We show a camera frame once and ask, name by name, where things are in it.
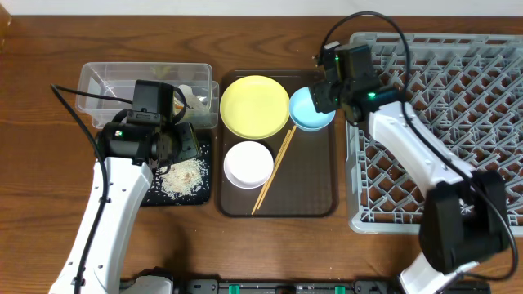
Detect light blue bowl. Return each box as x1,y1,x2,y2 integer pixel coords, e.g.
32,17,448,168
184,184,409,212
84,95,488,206
289,87,336,131

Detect white bowl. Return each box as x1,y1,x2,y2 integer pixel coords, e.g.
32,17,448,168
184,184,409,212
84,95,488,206
223,141,275,189

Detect yellow green snack wrapper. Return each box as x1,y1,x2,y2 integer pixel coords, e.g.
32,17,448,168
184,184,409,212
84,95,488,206
174,103,183,112

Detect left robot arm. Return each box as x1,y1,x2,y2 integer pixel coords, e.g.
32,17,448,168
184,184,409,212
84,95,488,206
50,122,200,293

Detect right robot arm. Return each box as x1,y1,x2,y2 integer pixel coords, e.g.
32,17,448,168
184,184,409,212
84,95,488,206
309,79,518,293

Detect grey dishwasher rack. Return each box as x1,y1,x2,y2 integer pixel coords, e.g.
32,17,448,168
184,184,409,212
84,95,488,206
346,33,522,236

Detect pile of rice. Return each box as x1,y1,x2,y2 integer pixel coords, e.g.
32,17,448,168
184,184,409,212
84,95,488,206
152,159,210,203

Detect black tray bin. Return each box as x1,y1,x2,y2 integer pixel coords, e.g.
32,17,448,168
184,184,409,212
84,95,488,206
141,130,212,207

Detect crumpled white napkin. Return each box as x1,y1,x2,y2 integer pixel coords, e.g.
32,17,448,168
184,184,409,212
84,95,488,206
178,84,208,115

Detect wooden chopstick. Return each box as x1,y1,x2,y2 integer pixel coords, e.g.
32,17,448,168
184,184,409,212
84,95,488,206
250,124,296,216
251,126,297,215

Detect yellow plate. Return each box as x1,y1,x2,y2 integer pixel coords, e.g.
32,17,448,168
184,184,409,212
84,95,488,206
220,75,290,140

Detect clear plastic bin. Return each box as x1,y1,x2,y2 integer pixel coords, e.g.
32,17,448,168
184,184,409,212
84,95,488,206
78,62,219,129

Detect dark brown serving tray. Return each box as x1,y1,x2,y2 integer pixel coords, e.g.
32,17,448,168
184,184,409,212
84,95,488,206
216,69,338,218

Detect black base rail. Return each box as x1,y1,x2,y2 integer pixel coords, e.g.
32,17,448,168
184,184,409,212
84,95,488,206
120,267,491,294

